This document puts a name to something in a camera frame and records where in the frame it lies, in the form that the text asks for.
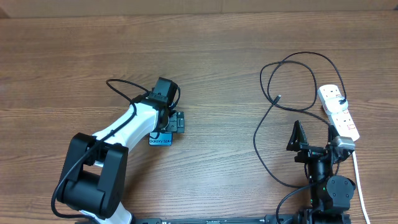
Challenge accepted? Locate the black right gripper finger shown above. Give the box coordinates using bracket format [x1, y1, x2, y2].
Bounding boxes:
[286, 120, 308, 152]
[326, 125, 339, 149]

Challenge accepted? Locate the Samsung Galaxy smartphone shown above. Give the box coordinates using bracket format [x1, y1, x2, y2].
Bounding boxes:
[149, 132, 173, 146]

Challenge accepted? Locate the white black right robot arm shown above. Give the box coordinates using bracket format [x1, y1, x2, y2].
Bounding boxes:
[287, 120, 356, 223]

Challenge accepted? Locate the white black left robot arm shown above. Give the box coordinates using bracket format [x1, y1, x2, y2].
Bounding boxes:
[50, 78, 185, 223]

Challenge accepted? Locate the white USB charger plug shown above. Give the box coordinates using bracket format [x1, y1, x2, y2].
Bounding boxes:
[324, 96, 348, 114]

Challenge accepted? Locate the white power strip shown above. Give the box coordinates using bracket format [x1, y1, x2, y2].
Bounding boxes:
[317, 85, 360, 141]

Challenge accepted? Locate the white power strip cord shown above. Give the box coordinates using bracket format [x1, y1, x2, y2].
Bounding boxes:
[351, 151, 371, 224]

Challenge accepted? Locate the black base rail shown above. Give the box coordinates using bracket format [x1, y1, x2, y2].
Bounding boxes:
[74, 213, 352, 224]

